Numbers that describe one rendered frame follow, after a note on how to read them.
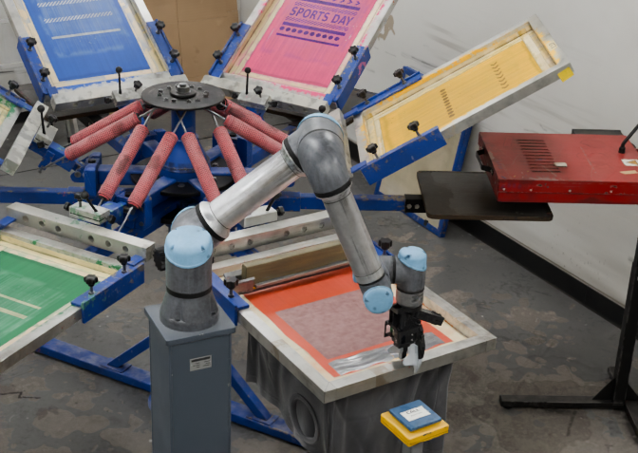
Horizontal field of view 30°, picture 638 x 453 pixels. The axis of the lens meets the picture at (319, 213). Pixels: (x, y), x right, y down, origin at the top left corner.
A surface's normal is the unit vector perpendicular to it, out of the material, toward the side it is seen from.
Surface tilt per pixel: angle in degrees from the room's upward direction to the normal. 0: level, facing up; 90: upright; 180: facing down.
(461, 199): 0
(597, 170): 0
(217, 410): 90
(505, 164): 0
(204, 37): 78
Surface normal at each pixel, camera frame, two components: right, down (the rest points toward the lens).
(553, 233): -0.85, 0.19
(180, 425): 0.43, 0.40
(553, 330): 0.04, -0.90
